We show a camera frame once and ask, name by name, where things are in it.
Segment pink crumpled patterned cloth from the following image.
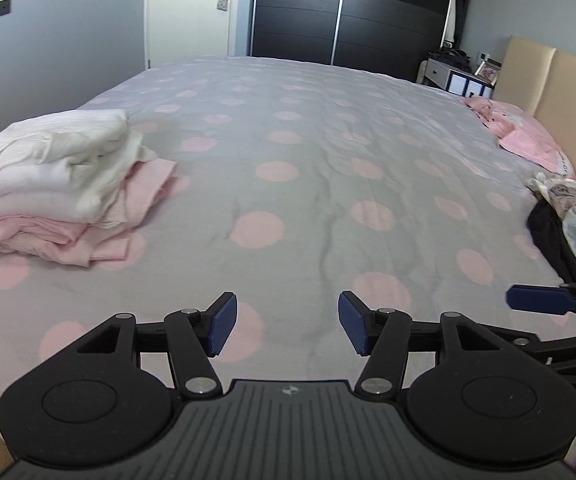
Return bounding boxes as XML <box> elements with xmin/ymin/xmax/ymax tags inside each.
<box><xmin>460</xmin><ymin>96</ymin><xmax>524</xmax><ymax>136</ymax></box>

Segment beige garment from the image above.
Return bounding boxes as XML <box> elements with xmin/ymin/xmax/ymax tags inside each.
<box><xmin>525</xmin><ymin>172</ymin><xmax>576</xmax><ymax>221</ymax></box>

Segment black sliding wardrobe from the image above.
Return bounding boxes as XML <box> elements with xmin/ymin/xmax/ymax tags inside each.
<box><xmin>247</xmin><ymin>0</ymin><xmax>461</xmax><ymax>81</ymax></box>

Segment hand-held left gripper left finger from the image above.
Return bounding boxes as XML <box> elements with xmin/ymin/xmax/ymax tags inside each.
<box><xmin>75</xmin><ymin>291</ymin><xmax>239</xmax><ymax>400</ymax></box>

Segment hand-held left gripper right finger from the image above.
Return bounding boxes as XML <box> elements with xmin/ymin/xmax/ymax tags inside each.
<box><xmin>338</xmin><ymin>290</ymin><xmax>501</xmax><ymax>401</ymax></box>

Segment grey pink polka dot bed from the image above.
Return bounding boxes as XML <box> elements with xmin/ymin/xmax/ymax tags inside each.
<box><xmin>0</xmin><ymin>55</ymin><xmax>576</xmax><ymax>461</ymax></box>

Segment photo frame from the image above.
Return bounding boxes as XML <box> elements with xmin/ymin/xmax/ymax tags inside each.
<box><xmin>473</xmin><ymin>60</ymin><xmax>501</xmax><ymax>86</ymax></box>

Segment white crinkled folded garment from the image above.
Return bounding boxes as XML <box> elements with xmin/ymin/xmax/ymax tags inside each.
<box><xmin>0</xmin><ymin>175</ymin><xmax>118</xmax><ymax>223</ymax></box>

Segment white nightstand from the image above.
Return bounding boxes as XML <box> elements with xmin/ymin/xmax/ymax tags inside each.
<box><xmin>417</xmin><ymin>57</ymin><xmax>496</xmax><ymax>100</ymax></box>

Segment pink printed pillow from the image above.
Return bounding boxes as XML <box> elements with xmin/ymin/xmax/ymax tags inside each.
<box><xmin>498</xmin><ymin>112</ymin><xmax>576</xmax><ymax>178</ymax></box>

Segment hanging dark clothes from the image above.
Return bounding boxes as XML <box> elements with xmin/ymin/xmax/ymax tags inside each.
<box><xmin>450</xmin><ymin>0</ymin><xmax>469</xmax><ymax>51</ymax></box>

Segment black bag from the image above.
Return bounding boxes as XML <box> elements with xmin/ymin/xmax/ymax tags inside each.
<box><xmin>427</xmin><ymin>47</ymin><xmax>474</xmax><ymax>72</ymax></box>

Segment white door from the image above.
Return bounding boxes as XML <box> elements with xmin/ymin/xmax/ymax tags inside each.
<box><xmin>142</xmin><ymin>0</ymin><xmax>259</xmax><ymax>70</ymax></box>

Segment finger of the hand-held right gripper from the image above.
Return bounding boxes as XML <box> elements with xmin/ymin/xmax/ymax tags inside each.
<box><xmin>505</xmin><ymin>275</ymin><xmax>576</xmax><ymax>321</ymax></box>
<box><xmin>478</xmin><ymin>325</ymin><xmax>576</xmax><ymax>361</ymax></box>

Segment white crinkled garment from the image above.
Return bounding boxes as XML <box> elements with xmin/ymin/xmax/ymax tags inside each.
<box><xmin>0</xmin><ymin>175</ymin><xmax>118</xmax><ymax>223</ymax></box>
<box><xmin>0</xmin><ymin>132</ymin><xmax>159</xmax><ymax>196</ymax></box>

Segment beige padded headboard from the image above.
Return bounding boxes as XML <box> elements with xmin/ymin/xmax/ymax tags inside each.
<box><xmin>493</xmin><ymin>35</ymin><xmax>576</xmax><ymax>196</ymax></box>

